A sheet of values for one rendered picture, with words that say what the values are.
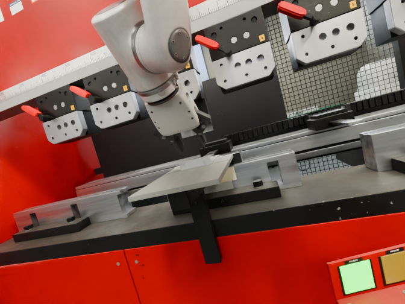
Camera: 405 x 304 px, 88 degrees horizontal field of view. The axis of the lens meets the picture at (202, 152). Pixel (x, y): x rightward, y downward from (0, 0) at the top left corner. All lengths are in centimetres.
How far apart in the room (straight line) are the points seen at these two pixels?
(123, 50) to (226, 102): 80
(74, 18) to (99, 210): 61
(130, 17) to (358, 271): 51
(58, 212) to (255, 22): 89
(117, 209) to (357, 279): 65
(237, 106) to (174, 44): 82
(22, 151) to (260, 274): 110
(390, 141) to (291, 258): 36
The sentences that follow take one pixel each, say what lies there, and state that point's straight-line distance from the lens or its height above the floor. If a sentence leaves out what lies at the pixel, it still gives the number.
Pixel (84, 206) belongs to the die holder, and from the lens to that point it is 87.
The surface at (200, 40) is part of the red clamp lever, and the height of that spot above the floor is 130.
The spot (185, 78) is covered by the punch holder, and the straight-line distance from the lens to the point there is 61.
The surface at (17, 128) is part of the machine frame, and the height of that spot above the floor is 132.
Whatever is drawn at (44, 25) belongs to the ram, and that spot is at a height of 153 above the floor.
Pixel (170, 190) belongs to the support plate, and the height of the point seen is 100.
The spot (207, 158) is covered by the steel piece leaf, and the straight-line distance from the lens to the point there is 53.
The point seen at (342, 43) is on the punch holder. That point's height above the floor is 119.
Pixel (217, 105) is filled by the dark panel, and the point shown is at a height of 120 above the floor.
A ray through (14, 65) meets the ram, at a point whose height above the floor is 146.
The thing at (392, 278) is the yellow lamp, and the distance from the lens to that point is 47.
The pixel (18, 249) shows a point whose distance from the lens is 95.
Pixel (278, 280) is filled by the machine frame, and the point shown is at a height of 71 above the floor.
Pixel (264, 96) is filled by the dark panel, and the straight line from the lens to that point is 113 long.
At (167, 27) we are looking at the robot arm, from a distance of 34.
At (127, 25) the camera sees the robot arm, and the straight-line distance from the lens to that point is 39.
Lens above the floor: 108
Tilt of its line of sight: 5 degrees down
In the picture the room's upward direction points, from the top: 15 degrees counter-clockwise
